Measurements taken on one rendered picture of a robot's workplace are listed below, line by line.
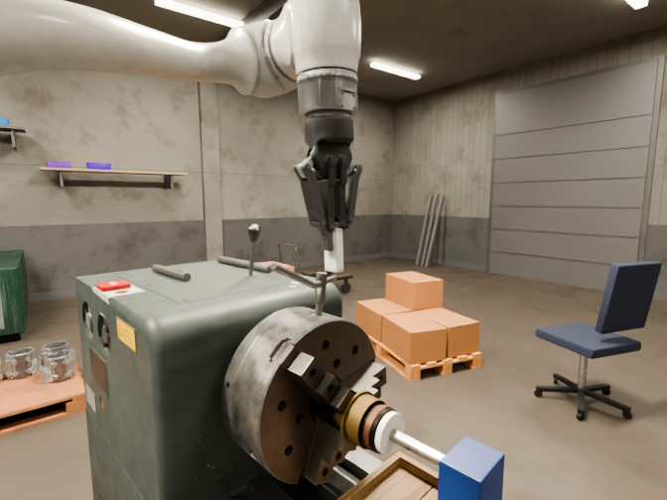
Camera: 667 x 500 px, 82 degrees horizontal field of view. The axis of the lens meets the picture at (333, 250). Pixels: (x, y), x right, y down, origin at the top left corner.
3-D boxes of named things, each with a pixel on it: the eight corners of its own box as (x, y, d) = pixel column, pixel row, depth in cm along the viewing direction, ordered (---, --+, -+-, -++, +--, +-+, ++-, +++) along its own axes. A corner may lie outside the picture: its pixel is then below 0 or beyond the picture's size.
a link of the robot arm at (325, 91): (370, 75, 56) (371, 117, 57) (328, 88, 63) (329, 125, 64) (326, 63, 50) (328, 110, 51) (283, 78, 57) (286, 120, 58)
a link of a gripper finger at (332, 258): (338, 228, 59) (335, 229, 59) (340, 272, 60) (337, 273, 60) (326, 227, 61) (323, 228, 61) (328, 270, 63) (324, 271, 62)
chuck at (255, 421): (223, 487, 70) (236, 316, 68) (341, 433, 92) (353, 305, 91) (251, 516, 63) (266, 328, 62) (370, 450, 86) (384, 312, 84)
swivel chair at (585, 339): (646, 407, 272) (663, 260, 258) (621, 438, 235) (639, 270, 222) (554, 375, 319) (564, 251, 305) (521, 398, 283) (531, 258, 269)
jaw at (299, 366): (301, 396, 73) (268, 361, 67) (316, 374, 75) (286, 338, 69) (342, 420, 65) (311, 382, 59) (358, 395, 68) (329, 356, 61)
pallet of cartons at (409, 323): (495, 362, 346) (499, 289, 338) (423, 389, 296) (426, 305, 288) (402, 325, 447) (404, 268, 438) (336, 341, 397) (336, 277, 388)
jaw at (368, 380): (326, 375, 77) (364, 351, 86) (329, 397, 79) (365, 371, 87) (368, 395, 70) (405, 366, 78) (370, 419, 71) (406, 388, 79)
